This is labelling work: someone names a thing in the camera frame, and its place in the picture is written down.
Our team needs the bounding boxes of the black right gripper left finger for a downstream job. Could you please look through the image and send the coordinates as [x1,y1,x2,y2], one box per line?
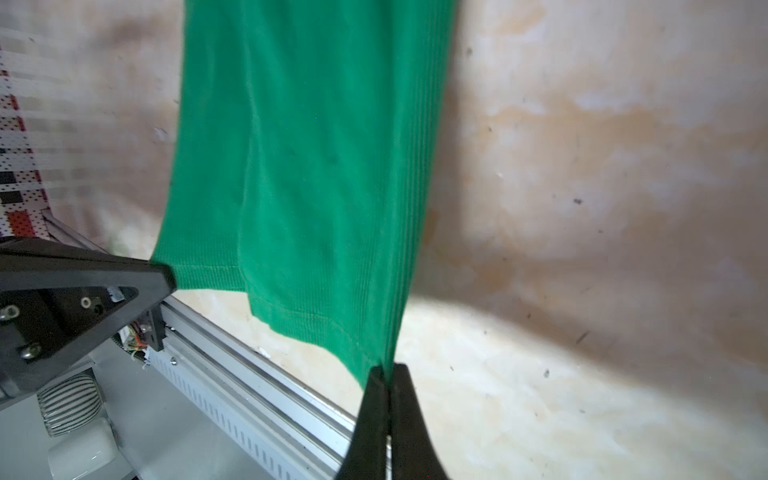
[336,366,390,480]

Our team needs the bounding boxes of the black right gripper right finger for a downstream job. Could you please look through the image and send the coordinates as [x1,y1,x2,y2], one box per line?
[390,363,448,480]

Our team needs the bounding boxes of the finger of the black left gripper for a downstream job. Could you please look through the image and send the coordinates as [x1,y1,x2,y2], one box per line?
[1,237,176,408]

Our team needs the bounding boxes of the green tank top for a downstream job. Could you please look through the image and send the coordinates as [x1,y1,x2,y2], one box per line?
[152,1,456,383]

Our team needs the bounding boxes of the aluminium front rail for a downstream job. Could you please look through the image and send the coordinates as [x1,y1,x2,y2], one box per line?
[41,209,358,480]

